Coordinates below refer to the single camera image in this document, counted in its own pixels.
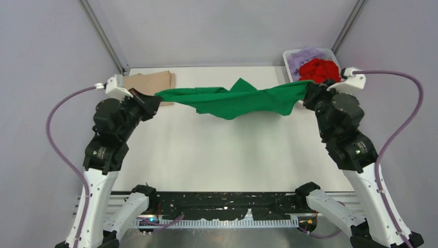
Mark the grey slotted cable duct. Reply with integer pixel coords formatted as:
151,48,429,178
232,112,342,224
126,216,299,230

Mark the green t shirt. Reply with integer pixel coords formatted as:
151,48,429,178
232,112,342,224
155,78,313,120

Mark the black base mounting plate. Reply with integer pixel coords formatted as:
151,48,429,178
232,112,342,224
143,192,314,221

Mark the white plastic basket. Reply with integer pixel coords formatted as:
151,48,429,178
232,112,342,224
283,46,341,84

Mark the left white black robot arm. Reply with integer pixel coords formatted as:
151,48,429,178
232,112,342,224
48,88,163,247

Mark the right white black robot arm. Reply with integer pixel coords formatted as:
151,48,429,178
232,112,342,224
294,83,424,247

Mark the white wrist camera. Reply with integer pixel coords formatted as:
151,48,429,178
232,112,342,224
94,74,133,101
327,67,366,95

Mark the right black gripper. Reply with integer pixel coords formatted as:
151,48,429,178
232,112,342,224
302,78,348,140

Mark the folded beige t shirt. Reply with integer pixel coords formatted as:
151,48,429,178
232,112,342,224
123,71,176,96

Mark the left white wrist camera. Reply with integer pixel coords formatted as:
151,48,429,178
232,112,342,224
94,74,133,101

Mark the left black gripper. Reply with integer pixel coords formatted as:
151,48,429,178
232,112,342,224
120,87,161,140

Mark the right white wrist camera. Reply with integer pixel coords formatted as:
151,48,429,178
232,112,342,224
327,67,366,95

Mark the lavender t shirt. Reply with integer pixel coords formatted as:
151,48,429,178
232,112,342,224
286,46,325,82

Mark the red t shirt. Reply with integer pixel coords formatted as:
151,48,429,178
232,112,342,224
299,58,341,84

